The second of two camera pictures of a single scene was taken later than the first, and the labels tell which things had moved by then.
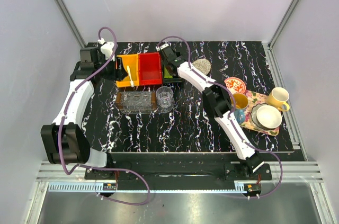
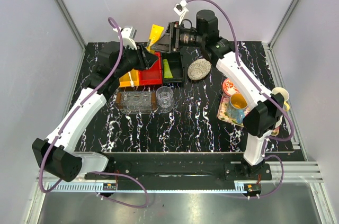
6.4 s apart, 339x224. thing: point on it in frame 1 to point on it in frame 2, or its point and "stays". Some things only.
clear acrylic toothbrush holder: [136, 100] stays
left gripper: [121, 73] to [145, 59]
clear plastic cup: [164, 95] stays
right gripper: [164, 66] to [170, 41]
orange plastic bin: [131, 60] stays
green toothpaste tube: [167, 75] stays
